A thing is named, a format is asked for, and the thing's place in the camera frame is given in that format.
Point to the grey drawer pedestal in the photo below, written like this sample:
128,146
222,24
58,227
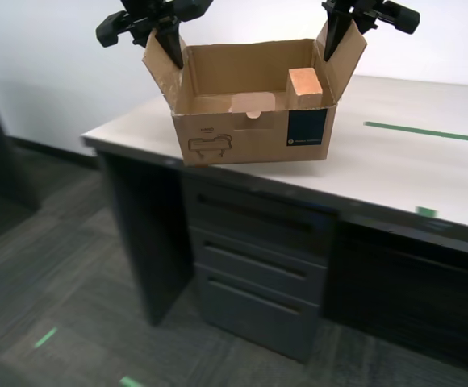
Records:
258,282

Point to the black wall baseboard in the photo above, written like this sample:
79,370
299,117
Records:
56,151

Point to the grey shallow drawer front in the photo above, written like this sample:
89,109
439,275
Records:
258,219
258,264

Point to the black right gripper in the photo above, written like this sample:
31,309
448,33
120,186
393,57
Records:
369,6

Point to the beige top office desk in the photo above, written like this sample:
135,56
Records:
145,242

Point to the grey deep drawer front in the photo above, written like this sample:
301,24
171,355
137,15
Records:
258,318

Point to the pale green tape piece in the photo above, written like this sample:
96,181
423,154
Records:
46,338
131,382

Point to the black panel-leg table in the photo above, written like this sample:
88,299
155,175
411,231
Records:
0,161

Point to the light wooden block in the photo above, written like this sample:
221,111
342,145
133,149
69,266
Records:
304,86

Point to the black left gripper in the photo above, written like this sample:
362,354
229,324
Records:
149,14

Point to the brown cardboard box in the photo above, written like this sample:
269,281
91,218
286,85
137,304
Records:
258,141

